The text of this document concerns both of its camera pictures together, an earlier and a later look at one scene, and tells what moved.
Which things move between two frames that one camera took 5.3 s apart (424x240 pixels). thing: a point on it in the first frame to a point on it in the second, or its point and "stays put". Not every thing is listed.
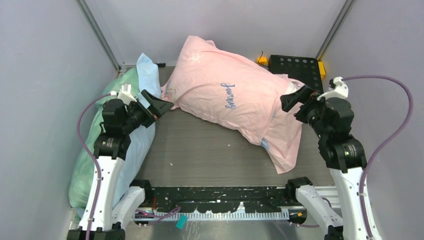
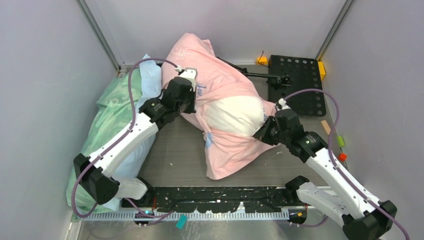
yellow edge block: x=322 y=69 stays put
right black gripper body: x=309 y=112 to x=271 y=134
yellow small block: x=262 y=60 stays put
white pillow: x=293 y=86 to x=234 y=113
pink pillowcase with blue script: x=204 y=79 to x=224 y=153
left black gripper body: x=137 y=115 to x=187 y=106
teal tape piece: x=181 y=222 stays put
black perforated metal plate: x=305 y=70 stays put
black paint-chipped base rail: x=265 y=199 stays put
